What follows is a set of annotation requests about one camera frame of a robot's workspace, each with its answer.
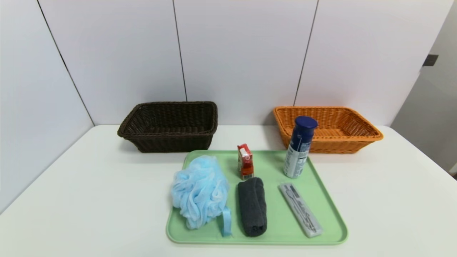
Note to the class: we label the red milk carton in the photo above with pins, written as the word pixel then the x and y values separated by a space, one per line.
pixel 245 164

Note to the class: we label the light blue bath loofah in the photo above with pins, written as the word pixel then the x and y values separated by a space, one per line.
pixel 200 189

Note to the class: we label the blue white spray can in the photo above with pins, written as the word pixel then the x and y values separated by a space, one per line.
pixel 298 150

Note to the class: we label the dark grey towel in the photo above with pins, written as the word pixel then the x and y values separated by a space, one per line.
pixel 252 207

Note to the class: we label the dark brown wicker basket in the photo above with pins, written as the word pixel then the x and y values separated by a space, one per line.
pixel 167 142

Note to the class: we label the orange wicker basket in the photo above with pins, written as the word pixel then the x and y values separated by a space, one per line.
pixel 335 144

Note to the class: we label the light green plastic tray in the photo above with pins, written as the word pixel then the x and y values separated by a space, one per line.
pixel 275 214

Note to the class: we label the clear plastic compass case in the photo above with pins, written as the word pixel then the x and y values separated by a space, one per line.
pixel 300 210

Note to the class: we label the black wall bracket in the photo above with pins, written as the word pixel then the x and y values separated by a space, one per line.
pixel 430 60

